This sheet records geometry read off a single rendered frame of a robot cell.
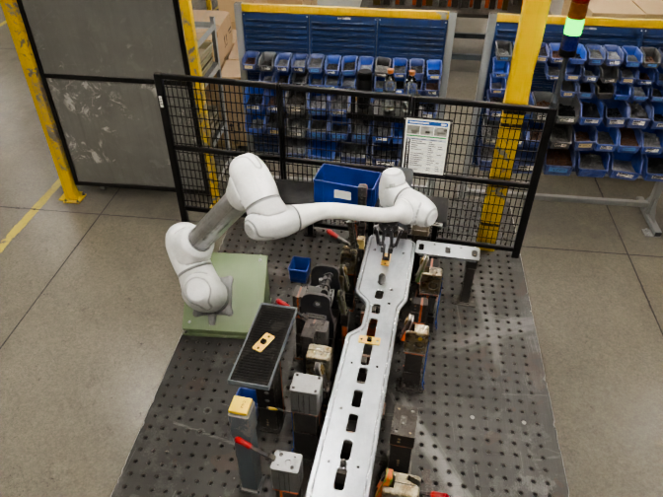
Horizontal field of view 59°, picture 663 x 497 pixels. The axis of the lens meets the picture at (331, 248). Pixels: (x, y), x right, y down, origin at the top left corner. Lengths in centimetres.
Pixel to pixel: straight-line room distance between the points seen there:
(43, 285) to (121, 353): 92
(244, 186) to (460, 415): 124
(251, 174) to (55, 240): 294
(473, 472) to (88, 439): 200
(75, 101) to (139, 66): 61
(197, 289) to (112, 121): 242
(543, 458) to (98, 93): 365
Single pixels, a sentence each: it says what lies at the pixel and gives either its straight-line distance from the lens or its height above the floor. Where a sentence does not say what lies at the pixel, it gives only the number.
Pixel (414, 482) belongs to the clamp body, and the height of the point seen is 104.
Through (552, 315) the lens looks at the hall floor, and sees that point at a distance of 403.
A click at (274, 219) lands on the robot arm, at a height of 150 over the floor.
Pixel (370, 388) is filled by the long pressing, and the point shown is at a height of 100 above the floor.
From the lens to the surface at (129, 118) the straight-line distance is 457.
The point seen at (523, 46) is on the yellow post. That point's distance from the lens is 273.
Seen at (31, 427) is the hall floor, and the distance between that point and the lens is 359.
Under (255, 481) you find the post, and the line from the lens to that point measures 220.
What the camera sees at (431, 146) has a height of 131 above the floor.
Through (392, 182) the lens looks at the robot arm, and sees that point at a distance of 229.
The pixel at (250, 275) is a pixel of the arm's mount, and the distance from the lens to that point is 268.
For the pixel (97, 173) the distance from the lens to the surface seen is 497.
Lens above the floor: 267
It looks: 39 degrees down
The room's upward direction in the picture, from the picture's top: straight up
